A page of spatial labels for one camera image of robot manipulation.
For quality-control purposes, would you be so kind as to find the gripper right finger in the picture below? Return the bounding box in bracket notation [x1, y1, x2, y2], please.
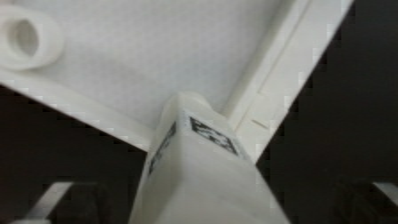
[344, 179, 398, 224]

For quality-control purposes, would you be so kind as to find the white desk top tray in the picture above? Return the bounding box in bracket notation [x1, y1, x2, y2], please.
[0, 0, 356, 156]

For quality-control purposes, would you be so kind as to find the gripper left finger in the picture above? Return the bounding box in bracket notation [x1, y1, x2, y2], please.
[12, 181, 115, 224]

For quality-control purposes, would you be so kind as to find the white desk leg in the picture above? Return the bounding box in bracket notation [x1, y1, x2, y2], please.
[129, 92, 290, 224]

